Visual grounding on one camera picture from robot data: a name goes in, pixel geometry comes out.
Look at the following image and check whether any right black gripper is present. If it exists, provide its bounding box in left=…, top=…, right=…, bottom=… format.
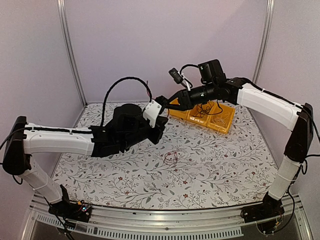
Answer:
left=164, top=81, right=217, bottom=111

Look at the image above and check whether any white cable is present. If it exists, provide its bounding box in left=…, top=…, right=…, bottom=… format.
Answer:
left=209, top=111, right=232, bottom=132

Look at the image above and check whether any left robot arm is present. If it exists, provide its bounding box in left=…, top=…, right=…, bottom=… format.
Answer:
left=2, top=102, right=168, bottom=217

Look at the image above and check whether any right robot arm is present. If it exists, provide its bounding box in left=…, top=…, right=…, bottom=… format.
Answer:
left=162, top=59, right=315, bottom=218

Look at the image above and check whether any yellow three-compartment bin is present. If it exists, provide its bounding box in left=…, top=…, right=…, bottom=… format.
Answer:
left=168, top=101, right=236, bottom=134

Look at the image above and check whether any floral table mat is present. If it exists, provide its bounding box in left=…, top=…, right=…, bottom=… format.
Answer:
left=52, top=106, right=278, bottom=210

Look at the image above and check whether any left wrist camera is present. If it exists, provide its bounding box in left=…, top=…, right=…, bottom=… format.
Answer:
left=142, top=95, right=168, bottom=128

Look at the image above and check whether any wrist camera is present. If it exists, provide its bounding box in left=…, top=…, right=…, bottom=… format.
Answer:
left=142, top=95, right=168, bottom=128
left=168, top=68, right=193, bottom=91

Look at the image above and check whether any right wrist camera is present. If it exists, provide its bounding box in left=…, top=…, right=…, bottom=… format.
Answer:
left=168, top=68, right=193, bottom=91

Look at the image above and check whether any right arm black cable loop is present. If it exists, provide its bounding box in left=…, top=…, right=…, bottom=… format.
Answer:
left=179, top=63, right=200, bottom=76

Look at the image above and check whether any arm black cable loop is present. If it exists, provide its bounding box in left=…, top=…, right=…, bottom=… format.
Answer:
left=179, top=63, right=200, bottom=76
left=99, top=76, right=153, bottom=127

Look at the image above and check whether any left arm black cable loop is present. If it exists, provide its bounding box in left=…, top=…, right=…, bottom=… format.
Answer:
left=99, top=76, right=153, bottom=127

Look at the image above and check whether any aluminium front rail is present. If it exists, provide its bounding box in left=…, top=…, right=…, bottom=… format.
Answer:
left=21, top=194, right=319, bottom=240

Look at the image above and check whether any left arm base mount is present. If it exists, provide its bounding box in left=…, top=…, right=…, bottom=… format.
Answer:
left=48, top=184, right=93, bottom=223

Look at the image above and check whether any right aluminium frame post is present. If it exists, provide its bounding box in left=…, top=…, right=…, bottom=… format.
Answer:
left=252, top=0, right=275, bottom=84

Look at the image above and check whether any aluminium frame post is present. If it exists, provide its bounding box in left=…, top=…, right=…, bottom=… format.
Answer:
left=252, top=0, right=275, bottom=84
left=56, top=0, right=88, bottom=107

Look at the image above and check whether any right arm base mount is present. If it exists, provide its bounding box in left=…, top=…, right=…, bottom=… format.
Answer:
left=240, top=193, right=285, bottom=235

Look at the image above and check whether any left aluminium frame post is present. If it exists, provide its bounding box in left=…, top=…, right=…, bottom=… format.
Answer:
left=56, top=0, right=88, bottom=107

